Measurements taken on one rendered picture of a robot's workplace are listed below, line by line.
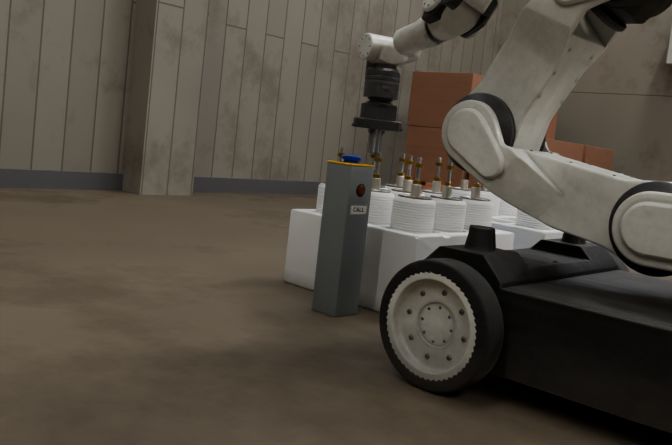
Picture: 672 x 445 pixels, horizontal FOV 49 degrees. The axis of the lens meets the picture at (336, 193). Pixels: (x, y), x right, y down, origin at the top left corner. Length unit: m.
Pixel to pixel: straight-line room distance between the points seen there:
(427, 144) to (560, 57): 3.13
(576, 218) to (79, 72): 2.65
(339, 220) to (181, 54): 2.22
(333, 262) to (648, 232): 0.63
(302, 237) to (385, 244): 0.26
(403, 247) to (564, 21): 0.57
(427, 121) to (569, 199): 3.17
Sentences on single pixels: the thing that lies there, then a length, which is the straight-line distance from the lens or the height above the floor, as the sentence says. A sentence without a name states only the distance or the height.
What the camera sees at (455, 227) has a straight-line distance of 1.68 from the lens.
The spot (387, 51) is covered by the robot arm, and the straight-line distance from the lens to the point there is 1.84.
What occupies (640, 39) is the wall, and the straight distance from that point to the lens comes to 5.60.
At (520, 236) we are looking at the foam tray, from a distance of 2.01.
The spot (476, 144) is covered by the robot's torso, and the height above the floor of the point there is 0.38.
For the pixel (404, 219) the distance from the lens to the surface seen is 1.58.
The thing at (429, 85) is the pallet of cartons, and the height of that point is 0.73.
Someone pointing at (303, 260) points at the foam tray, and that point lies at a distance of 1.75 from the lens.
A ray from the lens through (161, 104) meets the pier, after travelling 3.53.
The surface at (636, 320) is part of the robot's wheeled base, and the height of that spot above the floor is 0.17.
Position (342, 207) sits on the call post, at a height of 0.22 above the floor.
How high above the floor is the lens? 0.36
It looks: 4 degrees down
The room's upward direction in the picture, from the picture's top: 6 degrees clockwise
